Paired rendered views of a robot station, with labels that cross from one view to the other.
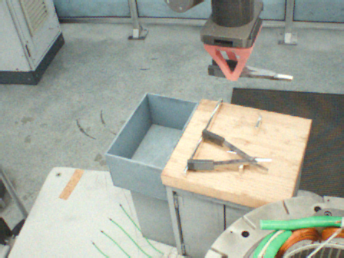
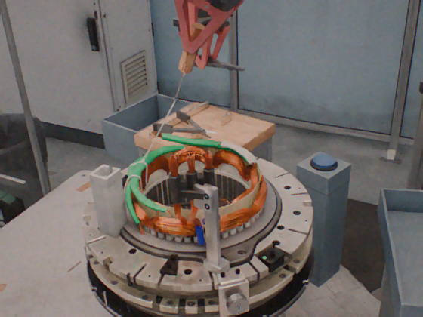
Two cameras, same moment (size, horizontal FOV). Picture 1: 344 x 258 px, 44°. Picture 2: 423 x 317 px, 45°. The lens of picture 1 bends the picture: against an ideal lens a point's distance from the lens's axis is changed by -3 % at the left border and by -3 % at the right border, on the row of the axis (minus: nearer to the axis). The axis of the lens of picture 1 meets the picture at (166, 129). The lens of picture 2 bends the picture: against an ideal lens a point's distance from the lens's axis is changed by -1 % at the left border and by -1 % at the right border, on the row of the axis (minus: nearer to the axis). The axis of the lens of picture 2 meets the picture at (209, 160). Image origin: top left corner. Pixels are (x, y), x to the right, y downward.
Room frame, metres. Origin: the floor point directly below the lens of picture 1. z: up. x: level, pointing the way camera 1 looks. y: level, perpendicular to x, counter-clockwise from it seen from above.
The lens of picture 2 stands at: (-0.40, -0.28, 1.51)
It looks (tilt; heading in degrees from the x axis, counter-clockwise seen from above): 30 degrees down; 10
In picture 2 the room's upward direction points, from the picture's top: 3 degrees counter-clockwise
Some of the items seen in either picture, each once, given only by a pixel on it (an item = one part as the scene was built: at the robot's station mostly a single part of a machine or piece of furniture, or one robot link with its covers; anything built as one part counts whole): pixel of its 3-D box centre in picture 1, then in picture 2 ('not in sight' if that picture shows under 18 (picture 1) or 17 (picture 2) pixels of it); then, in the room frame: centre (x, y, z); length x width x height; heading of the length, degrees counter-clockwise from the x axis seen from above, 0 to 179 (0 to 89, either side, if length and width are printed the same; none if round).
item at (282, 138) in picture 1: (239, 150); (205, 134); (0.48, -0.11, 1.05); 0.20 x 0.19 x 0.02; 61
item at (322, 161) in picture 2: not in sight; (324, 161); (0.42, -0.34, 1.04); 0.04 x 0.04 x 0.01
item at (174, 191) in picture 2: not in sight; (192, 184); (0.06, -0.18, 1.21); 0.04 x 0.04 x 0.03; 67
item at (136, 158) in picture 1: (163, 179); (154, 169); (0.56, 0.02, 0.92); 0.17 x 0.11 x 0.28; 151
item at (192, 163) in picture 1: (200, 164); (162, 127); (0.44, -0.04, 1.09); 0.04 x 0.01 x 0.02; 76
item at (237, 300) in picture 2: not in sight; (237, 304); (0.02, -0.23, 1.08); 0.03 x 0.01 x 0.03; 115
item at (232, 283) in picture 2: not in sight; (232, 293); (0.04, -0.22, 1.07); 0.04 x 0.02 x 0.05; 115
